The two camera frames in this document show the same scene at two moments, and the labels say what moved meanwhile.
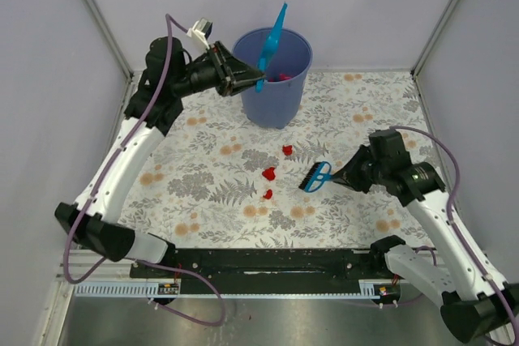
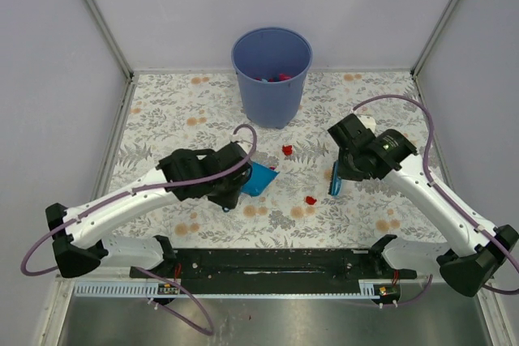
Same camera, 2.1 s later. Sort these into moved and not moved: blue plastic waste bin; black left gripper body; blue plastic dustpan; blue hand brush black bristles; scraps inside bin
Moved: black left gripper body; blue plastic dustpan; blue hand brush black bristles
Not moved: scraps inside bin; blue plastic waste bin
